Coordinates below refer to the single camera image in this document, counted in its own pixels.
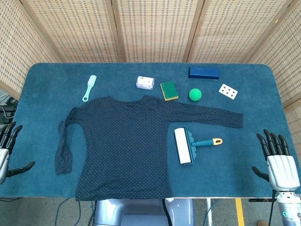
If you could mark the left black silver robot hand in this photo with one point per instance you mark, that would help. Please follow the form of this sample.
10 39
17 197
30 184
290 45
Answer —
4 155

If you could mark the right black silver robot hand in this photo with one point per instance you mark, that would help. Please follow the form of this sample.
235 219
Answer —
282 169

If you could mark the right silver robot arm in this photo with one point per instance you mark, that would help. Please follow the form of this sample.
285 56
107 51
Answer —
288 207

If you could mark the dark blue dotted shirt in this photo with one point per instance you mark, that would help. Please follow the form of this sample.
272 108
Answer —
122 146

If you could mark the blue carpet table cover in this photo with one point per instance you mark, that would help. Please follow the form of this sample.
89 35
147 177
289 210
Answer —
221 174

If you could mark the white table leg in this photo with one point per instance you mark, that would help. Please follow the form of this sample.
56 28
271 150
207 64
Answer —
208 212

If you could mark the playing card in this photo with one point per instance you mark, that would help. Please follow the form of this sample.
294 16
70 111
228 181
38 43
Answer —
227 91

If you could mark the green ball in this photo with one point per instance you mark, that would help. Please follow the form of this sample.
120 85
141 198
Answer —
195 94

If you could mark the dark blue rectangular box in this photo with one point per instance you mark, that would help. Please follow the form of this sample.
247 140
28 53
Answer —
204 72

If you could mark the green yellow sponge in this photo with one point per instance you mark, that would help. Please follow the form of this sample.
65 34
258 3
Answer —
169 91

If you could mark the silver robot torso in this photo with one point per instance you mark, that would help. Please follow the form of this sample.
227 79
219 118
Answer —
141 213

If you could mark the clear plastic floss box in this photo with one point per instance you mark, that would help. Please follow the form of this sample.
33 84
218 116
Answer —
145 82

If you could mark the woven bamboo folding screen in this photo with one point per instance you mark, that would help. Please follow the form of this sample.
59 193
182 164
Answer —
155 30

